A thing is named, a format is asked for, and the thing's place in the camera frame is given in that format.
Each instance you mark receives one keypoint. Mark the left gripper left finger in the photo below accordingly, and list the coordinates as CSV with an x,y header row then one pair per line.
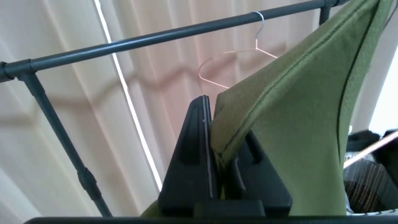
x,y
189,174

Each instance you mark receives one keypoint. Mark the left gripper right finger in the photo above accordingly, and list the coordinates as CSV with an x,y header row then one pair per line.
x,y
261,186

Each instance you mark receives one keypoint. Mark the green long-sleeved shirt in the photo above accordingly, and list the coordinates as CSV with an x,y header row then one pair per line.
x,y
295,124

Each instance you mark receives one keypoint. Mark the pink clothes hanger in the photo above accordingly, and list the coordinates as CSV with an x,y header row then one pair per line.
x,y
257,43
373,147

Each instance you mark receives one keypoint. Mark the white laundry basket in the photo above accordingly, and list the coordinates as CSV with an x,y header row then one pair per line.
x,y
363,186

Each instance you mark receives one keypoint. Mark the black clothes rack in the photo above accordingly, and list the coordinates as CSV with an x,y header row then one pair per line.
x,y
155,37

